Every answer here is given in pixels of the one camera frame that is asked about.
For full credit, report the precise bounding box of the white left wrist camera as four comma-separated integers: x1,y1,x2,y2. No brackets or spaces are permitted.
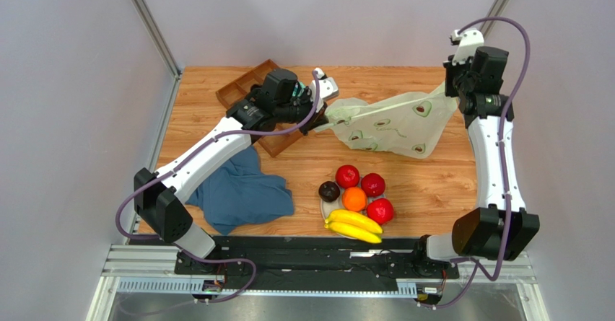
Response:
309,68,340,111

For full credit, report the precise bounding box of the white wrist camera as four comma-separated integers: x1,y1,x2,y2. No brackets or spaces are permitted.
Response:
309,68,340,111
450,28,484,66

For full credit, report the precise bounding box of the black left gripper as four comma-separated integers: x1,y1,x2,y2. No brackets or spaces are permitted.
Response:
274,86,327,136

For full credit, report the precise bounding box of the beige and blue plate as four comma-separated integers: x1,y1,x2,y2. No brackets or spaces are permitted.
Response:
320,194,369,239

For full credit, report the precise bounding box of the orange fake orange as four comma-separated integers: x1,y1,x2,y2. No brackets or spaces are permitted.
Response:
341,187,368,212

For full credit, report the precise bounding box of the yellow fake banana bunch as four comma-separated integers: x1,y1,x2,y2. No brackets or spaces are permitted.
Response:
324,209,383,244

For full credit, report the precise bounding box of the dark purple fake fruit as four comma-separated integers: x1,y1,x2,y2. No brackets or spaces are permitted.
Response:
318,181,341,203

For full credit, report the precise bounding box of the brown wooden divided tray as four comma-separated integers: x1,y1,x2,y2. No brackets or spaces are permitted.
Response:
216,59,317,157

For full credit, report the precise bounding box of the red fake tomato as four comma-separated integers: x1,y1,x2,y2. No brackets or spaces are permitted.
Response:
360,173,386,198

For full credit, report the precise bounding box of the blue crumpled cloth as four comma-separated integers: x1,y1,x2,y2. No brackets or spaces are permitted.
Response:
186,146,295,235

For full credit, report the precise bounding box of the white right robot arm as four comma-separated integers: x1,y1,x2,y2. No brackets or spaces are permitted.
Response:
425,46,540,261

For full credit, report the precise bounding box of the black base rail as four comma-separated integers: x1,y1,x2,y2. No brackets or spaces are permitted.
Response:
170,236,472,307

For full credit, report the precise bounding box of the red fake apple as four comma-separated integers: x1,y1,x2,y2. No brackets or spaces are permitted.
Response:
366,198,396,225

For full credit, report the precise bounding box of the light green plastic bag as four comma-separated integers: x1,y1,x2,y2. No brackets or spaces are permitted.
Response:
316,84,458,159

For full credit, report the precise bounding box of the red fake pomegranate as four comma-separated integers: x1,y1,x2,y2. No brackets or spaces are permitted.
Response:
335,164,360,189

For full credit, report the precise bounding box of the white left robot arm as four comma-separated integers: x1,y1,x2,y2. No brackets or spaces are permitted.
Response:
127,68,339,259

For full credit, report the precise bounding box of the teal rolled sock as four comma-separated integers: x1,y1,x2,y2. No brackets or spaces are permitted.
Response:
292,82,305,97

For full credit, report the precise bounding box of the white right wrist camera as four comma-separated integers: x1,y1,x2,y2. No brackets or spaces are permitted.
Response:
450,28,484,66

